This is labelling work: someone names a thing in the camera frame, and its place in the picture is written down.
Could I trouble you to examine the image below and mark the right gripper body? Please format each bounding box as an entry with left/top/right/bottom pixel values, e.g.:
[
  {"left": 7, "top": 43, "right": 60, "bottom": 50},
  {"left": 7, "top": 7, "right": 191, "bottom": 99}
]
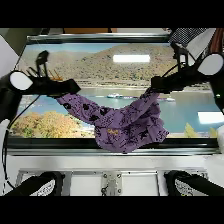
[{"left": 150, "top": 75, "right": 175, "bottom": 95}]

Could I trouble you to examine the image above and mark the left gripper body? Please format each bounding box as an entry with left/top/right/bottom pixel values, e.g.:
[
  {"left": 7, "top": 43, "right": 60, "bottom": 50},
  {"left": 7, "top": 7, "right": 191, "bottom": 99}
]
[{"left": 47, "top": 78, "right": 82, "bottom": 99}]

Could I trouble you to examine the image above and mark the purple patterned garment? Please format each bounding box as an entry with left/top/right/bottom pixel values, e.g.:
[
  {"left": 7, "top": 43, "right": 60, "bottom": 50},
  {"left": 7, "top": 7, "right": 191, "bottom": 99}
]
[{"left": 55, "top": 87, "right": 170, "bottom": 155}]

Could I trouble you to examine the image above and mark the black checked garment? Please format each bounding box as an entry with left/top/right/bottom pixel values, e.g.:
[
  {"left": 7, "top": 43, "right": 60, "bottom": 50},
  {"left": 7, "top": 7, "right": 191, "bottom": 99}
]
[{"left": 168, "top": 27, "right": 208, "bottom": 48}]

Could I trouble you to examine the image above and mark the white garment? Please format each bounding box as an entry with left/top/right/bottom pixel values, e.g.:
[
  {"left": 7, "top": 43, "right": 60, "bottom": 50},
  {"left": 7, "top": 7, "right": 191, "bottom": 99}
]
[{"left": 188, "top": 27, "right": 218, "bottom": 62}]

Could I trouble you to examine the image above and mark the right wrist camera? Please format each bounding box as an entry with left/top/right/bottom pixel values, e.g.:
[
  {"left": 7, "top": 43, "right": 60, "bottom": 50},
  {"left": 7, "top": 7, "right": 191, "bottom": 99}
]
[{"left": 171, "top": 41, "right": 190, "bottom": 72}]

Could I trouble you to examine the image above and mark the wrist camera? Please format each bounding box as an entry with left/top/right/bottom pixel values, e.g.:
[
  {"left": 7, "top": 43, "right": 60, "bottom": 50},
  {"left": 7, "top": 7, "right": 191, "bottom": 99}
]
[
  {"left": 171, "top": 41, "right": 190, "bottom": 72},
  {"left": 34, "top": 49, "right": 52, "bottom": 80}
]

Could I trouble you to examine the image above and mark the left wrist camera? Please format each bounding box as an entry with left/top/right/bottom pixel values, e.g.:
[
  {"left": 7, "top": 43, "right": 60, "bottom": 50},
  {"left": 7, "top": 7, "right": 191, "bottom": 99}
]
[{"left": 34, "top": 49, "right": 52, "bottom": 80}]

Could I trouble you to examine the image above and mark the black cable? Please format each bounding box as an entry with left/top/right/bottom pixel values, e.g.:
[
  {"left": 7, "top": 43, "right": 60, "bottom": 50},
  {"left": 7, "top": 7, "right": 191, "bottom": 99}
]
[{"left": 1, "top": 95, "right": 42, "bottom": 189}]

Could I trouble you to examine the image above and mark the silver frame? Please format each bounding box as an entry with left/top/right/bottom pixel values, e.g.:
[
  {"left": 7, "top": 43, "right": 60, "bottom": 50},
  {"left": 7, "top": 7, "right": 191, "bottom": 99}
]
[{"left": 5, "top": 146, "right": 222, "bottom": 197}]

